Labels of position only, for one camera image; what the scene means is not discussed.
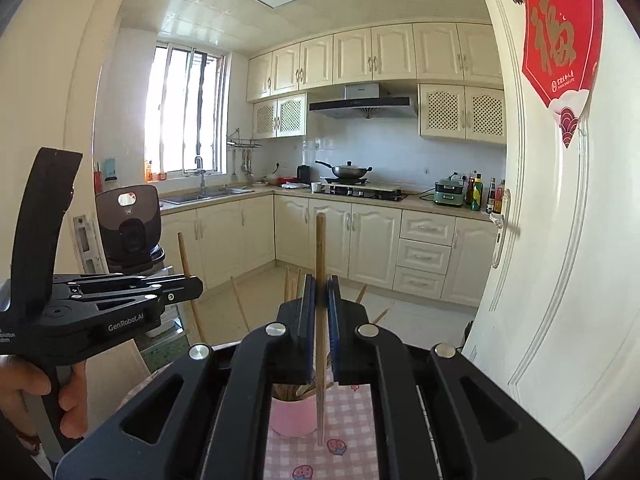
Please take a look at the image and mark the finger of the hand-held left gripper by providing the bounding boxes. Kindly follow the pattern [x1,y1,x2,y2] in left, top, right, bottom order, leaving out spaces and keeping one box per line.
[50,276,204,311]
[55,273,193,286]

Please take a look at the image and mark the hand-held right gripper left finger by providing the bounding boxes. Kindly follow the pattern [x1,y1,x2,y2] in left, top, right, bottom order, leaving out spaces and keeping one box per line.
[55,275,318,480]

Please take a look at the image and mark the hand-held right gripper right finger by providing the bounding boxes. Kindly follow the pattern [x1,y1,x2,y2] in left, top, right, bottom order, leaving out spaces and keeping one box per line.
[327,276,585,480]

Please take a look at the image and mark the brown wooden chopstick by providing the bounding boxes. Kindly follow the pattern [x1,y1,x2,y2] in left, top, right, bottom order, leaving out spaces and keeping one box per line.
[315,212,328,447]
[177,231,207,346]

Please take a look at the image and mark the bunch of wooden chopsticks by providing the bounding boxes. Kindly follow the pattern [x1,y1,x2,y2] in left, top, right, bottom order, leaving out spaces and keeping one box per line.
[230,266,392,403]

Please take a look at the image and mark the pink cup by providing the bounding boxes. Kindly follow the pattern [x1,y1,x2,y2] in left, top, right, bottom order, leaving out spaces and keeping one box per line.
[270,382,331,438]

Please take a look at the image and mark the person's left forearm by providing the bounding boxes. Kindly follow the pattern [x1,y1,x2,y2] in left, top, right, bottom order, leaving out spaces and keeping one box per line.
[0,410,51,466]

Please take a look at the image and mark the person's left hand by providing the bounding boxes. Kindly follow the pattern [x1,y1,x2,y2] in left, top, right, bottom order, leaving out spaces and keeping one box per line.
[0,356,90,438]

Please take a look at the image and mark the dark countertop appliance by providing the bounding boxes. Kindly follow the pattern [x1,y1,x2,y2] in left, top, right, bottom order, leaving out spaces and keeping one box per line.
[95,185,166,274]

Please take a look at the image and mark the cream base kitchen cabinets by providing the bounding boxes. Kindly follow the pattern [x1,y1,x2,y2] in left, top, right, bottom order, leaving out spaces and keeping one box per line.
[160,192,499,309]

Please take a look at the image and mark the pink checked tablecloth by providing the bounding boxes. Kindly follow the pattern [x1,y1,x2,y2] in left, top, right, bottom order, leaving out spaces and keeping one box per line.
[262,384,382,480]

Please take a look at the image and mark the steel kitchen sink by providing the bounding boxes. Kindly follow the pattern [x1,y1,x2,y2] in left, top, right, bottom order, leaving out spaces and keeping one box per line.
[162,187,256,206]

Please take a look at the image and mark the black gas stove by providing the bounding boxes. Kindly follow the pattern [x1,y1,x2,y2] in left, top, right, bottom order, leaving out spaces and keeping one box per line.
[320,177,409,203]

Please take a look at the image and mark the steel wok with lid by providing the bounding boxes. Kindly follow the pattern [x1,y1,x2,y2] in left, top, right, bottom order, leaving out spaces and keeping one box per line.
[314,160,374,181]

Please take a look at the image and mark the kitchen window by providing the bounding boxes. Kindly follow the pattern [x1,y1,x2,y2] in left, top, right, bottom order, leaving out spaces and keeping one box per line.
[145,42,229,179]

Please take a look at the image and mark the green electric cooker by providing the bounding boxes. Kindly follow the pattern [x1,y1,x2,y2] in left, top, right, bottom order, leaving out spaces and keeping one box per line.
[432,172,469,208]

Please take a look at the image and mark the range hood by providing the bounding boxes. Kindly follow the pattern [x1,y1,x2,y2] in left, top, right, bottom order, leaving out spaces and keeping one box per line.
[308,82,419,121]

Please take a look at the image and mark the white panelled door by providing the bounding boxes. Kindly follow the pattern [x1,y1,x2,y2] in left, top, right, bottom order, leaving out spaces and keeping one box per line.
[460,0,640,466]

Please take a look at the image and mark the red door poster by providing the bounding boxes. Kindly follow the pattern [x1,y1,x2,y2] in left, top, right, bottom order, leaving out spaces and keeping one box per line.
[521,0,604,150]

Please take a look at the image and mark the wall utensil rail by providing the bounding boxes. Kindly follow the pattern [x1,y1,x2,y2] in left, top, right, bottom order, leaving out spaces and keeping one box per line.
[227,127,263,184]

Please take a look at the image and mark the red string bracelet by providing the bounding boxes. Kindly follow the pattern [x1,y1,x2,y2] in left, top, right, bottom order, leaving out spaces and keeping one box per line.
[17,431,42,456]

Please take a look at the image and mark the metal door handle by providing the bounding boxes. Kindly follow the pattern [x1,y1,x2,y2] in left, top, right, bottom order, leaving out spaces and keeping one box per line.
[489,187,521,269]

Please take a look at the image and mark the cream lattice wall cabinet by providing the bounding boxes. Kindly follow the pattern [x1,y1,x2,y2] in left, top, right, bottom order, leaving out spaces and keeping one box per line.
[417,82,507,146]
[251,92,308,140]

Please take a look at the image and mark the row of cream wall cabinets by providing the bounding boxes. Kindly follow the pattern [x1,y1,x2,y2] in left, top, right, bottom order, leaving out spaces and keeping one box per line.
[246,22,504,103]

